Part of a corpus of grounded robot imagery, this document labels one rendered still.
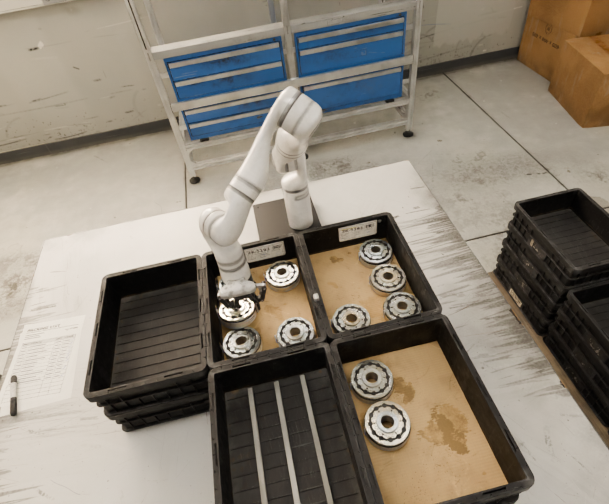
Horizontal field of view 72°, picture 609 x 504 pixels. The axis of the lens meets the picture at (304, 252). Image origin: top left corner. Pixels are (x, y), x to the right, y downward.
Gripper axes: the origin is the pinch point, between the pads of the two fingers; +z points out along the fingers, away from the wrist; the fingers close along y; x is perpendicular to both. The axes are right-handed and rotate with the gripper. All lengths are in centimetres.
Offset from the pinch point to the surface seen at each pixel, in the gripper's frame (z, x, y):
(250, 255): -2.3, -18.7, -3.1
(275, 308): 4.3, -1.2, -7.4
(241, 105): 30, -197, -8
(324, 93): 34, -198, -65
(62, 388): 17, 0, 61
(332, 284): 4.2, -5.3, -25.6
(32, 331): 16, -24, 76
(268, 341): 4.7, 9.3, -3.8
